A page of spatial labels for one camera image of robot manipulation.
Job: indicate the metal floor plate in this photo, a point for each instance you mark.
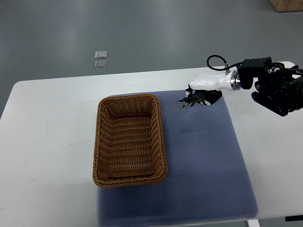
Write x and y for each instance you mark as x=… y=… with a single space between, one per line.
x=101 y=64
x=100 y=54

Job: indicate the brown wicker basket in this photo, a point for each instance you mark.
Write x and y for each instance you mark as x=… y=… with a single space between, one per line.
x=129 y=145

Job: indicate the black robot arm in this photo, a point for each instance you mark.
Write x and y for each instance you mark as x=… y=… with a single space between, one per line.
x=278 y=88

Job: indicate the upper metal floor plate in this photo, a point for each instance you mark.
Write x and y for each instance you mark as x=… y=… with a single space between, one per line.
x=100 y=54

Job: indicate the blue grey table mat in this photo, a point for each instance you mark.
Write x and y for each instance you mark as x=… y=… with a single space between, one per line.
x=207 y=177

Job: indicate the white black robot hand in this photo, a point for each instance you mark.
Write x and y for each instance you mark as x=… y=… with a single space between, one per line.
x=212 y=84

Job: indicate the white table leg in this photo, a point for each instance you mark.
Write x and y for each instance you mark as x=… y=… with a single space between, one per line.
x=253 y=223

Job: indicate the dark toy crocodile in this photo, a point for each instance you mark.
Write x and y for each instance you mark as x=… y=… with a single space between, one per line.
x=192 y=98

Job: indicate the black table control panel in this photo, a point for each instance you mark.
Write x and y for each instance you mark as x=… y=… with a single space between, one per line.
x=294 y=218

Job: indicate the lower metal floor plate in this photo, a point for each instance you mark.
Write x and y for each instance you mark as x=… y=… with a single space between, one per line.
x=101 y=64

